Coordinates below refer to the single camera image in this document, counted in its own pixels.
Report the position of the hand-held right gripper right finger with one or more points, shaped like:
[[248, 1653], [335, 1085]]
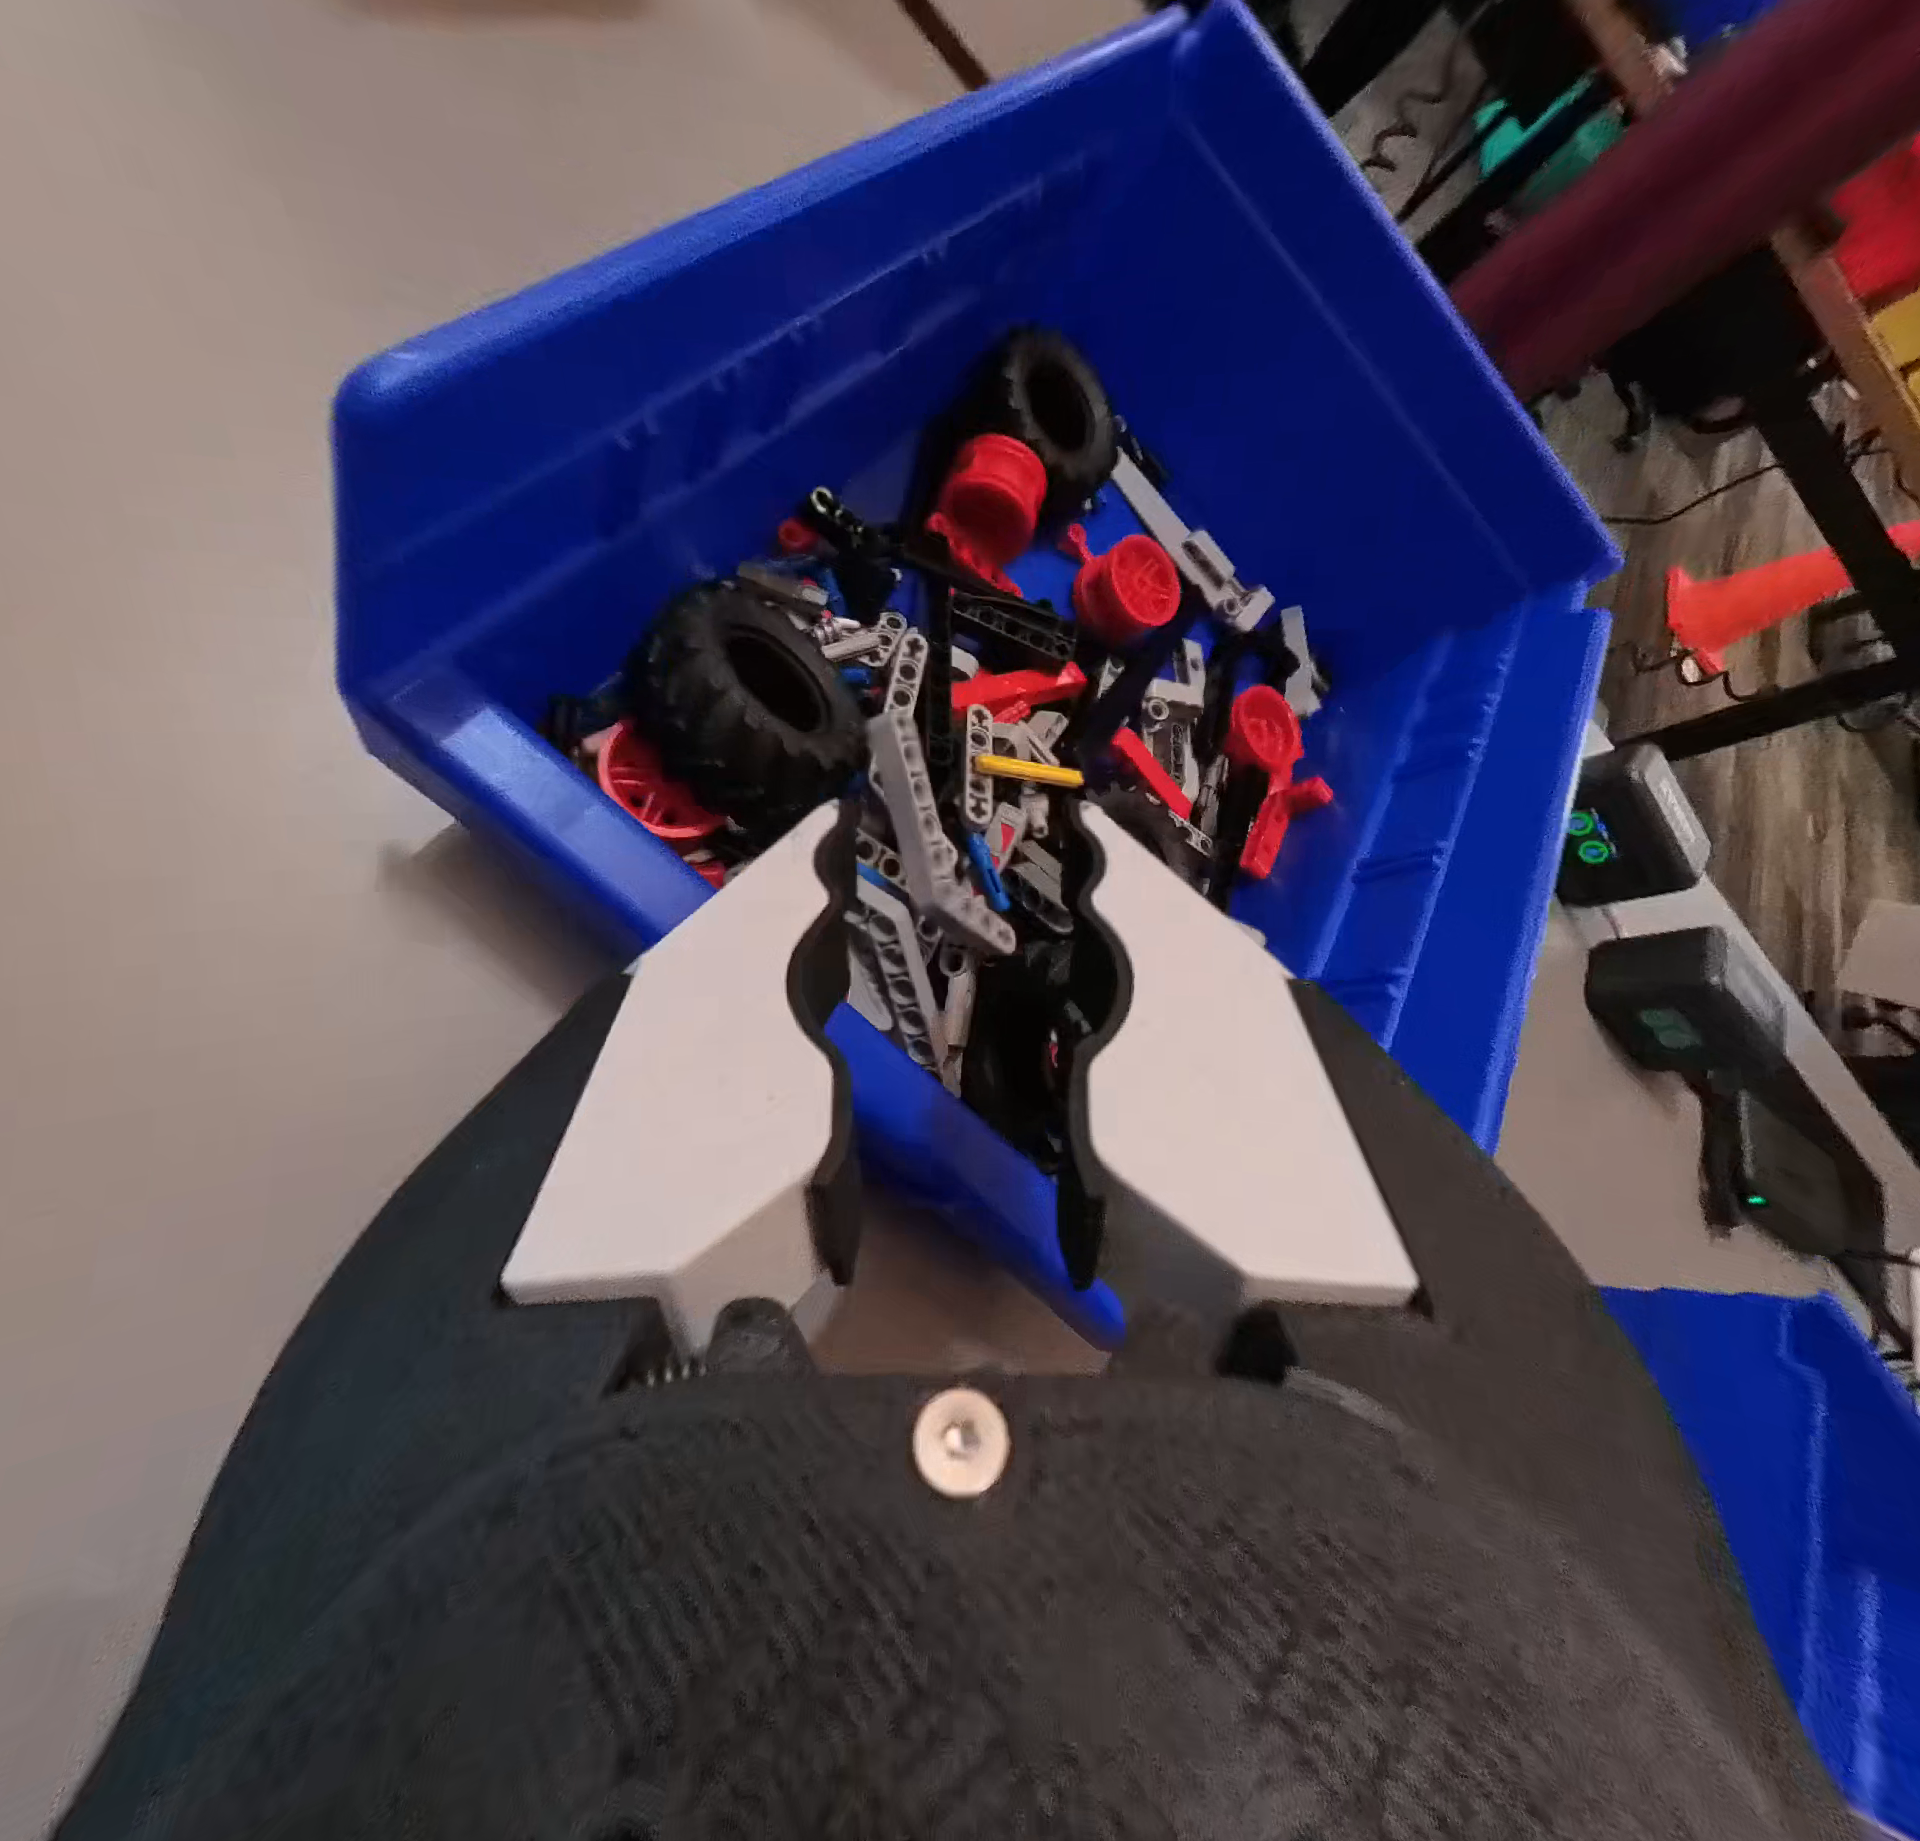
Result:
[[1245, 1122]]

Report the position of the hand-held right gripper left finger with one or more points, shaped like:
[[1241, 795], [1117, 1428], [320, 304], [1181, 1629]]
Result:
[[676, 1122]]

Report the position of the pile of lego pieces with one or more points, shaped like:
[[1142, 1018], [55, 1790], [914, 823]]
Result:
[[1020, 670]]

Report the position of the blue plastic storage bin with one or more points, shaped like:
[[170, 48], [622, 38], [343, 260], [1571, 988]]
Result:
[[1785, 1541], [750, 370]]

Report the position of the black lego tyre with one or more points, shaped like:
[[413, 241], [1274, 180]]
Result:
[[750, 701]]

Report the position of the black battery charger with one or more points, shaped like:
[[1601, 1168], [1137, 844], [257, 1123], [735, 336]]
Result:
[[1636, 820], [1725, 1062]]

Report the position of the orange traffic cone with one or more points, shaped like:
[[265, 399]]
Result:
[[1755, 595]]

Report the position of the yellow plastic bin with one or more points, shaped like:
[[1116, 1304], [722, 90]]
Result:
[[1897, 363]]

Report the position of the teal plastic crate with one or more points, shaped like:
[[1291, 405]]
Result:
[[1553, 145]]

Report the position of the maroon water bottle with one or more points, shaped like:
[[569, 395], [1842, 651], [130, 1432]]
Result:
[[1680, 176]]

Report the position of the red plastic bin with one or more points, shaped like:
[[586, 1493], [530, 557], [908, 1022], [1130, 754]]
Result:
[[1883, 228]]

